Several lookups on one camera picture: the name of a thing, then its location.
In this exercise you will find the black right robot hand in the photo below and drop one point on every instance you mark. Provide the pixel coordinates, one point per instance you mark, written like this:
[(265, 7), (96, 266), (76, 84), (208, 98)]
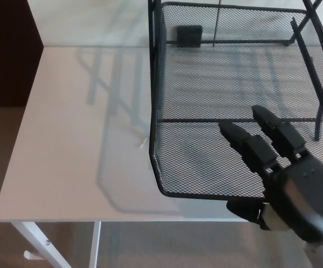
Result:
[(304, 195)]

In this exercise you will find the black mesh file tray layer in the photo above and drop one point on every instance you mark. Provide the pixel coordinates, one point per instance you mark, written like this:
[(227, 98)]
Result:
[(192, 167)]

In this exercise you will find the clear tape piece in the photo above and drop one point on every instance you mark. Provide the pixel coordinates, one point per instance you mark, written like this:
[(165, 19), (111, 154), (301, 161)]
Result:
[(144, 143)]

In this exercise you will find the dark brown cabinet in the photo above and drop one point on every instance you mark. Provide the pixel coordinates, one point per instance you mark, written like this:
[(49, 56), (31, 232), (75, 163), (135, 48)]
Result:
[(7, 53)]

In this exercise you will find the white metal table leg frame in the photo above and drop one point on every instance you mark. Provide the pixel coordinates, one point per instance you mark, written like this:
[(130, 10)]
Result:
[(35, 237)]

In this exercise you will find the black metal file tray frame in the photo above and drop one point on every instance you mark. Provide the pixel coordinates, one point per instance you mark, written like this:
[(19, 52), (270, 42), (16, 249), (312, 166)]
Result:
[(151, 56)]

